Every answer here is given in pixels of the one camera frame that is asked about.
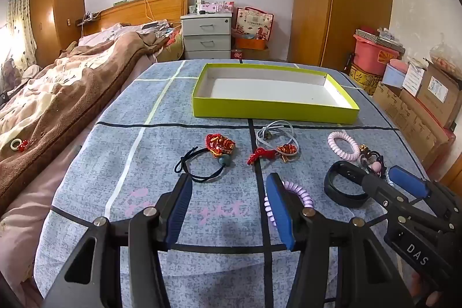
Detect green cardboard box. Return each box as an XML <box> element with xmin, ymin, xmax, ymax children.
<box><xmin>192</xmin><ymin>63</ymin><xmax>361</xmax><ymax>124</ymax></box>

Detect grey cord hair tie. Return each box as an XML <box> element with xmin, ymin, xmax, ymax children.
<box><xmin>256</xmin><ymin>120</ymin><xmax>299</xmax><ymax>155</ymax></box>

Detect purple spiral hair tie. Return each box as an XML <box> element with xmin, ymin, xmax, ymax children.
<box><xmin>264</xmin><ymin>180</ymin><xmax>314</xmax><ymax>227</ymax></box>

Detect grey drawer nightstand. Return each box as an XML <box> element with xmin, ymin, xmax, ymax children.
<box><xmin>180</xmin><ymin>12</ymin><xmax>232</xmax><ymax>60</ymax></box>

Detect brown stuffed toy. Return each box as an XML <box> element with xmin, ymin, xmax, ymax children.
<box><xmin>0</xmin><ymin>59</ymin><xmax>17</xmax><ymax>92</ymax></box>

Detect red gift bag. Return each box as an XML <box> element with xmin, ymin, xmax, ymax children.
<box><xmin>234</xmin><ymin>7</ymin><xmax>274</xmax><ymax>42</ymax></box>

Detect pink quilt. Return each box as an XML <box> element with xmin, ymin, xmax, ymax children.
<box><xmin>0</xmin><ymin>23</ymin><xmax>156</xmax><ymax>294</ymax></box>

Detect open cardboard box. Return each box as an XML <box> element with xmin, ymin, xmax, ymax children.
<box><xmin>415</xmin><ymin>58</ymin><xmax>462</xmax><ymax>129</ymax></box>

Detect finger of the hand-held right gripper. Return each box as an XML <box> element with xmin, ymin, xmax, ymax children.
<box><xmin>337</xmin><ymin>161</ymin><xmax>411</xmax><ymax>218</ymax></box>
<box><xmin>389</xmin><ymin>165</ymin><xmax>457</xmax><ymax>231</ymax></box>

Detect red tassel beaded bracelet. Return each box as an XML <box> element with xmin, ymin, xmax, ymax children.
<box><xmin>246</xmin><ymin>145</ymin><xmax>299</xmax><ymax>165</ymax></box>

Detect red knotted bracelet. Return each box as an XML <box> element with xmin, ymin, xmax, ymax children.
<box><xmin>206</xmin><ymin>134</ymin><xmax>236</xmax><ymax>159</ymax></box>

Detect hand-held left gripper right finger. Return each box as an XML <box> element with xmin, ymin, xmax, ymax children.
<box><xmin>266</xmin><ymin>172</ymin><xmax>414</xmax><ymax>308</ymax></box>

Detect light blue box pink lid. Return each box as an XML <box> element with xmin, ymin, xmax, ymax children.
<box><xmin>382</xmin><ymin>59</ymin><xmax>409</xmax><ymax>88</ymax></box>

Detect white paper sheet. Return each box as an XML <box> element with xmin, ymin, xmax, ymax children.
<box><xmin>402</xmin><ymin>63</ymin><xmax>427</xmax><ymax>98</ymax></box>

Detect blue patterned tablecloth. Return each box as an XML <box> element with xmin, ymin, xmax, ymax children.
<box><xmin>34</xmin><ymin>59</ymin><xmax>430</xmax><ymax>308</ymax></box>

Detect small cardboard box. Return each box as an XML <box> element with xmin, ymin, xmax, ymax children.
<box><xmin>243</xmin><ymin>47</ymin><xmax>270</xmax><ymax>60</ymax></box>

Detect brown blanket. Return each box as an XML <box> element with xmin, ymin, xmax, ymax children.
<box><xmin>0</xmin><ymin>30</ymin><xmax>170</xmax><ymax>213</ymax></box>

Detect yellow patterned tin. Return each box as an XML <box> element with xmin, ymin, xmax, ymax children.
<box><xmin>349</xmin><ymin>63</ymin><xmax>384</xmax><ymax>96</ymax></box>

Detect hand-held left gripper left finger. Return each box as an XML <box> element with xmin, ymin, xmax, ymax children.
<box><xmin>41</xmin><ymin>173</ymin><xmax>193</xmax><ymax>308</ymax></box>

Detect orange box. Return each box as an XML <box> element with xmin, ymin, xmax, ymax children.
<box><xmin>234</xmin><ymin>37</ymin><xmax>269</xmax><ymax>50</ymax></box>

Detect pink spiral hair tie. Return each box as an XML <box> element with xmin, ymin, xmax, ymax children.
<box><xmin>328</xmin><ymin>131</ymin><xmax>361</xmax><ymax>161</ymax></box>

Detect headboard power strip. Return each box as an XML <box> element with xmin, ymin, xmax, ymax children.
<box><xmin>77</xmin><ymin>12</ymin><xmax>102</xmax><ymax>27</ymax></box>

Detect narrow wooden wardrobe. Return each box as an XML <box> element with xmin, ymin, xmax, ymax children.
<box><xmin>28</xmin><ymin>0</ymin><xmax>86</xmax><ymax>69</ymax></box>

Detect pink boxes on nightstand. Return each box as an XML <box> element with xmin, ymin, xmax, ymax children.
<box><xmin>196</xmin><ymin>0</ymin><xmax>236</xmax><ymax>15</ymax></box>

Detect large cardboard box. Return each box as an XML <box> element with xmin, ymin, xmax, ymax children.
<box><xmin>372</xmin><ymin>82</ymin><xmax>456</xmax><ymax>169</ymax></box>

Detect striped flat box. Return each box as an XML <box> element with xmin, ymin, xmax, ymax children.
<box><xmin>355</xmin><ymin>27</ymin><xmax>405</xmax><ymax>54</ymax></box>

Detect patterned curtain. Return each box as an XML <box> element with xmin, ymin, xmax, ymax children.
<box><xmin>5</xmin><ymin>0</ymin><xmax>37</xmax><ymax>71</ymax></box>

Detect black hair tie pink bobble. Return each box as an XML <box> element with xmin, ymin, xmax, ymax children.
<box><xmin>357</xmin><ymin>145</ymin><xmax>389</xmax><ymax>179</ymax></box>

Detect pink plastic bucket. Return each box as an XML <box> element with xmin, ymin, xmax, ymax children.
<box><xmin>353</xmin><ymin>34</ymin><xmax>401</xmax><ymax>76</ymax></box>

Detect wooden bed headboard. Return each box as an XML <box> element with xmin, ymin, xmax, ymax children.
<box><xmin>77</xmin><ymin>0</ymin><xmax>189</xmax><ymax>38</ymax></box>

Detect black wristband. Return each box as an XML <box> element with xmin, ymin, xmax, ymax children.
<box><xmin>324</xmin><ymin>161</ymin><xmax>370</xmax><ymax>209</ymax></box>

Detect black hair tie teal bead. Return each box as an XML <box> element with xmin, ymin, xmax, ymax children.
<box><xmin>175</xmin><ymin>146</ymin><xmax>234</xmax><ymax>183</ymax></box>

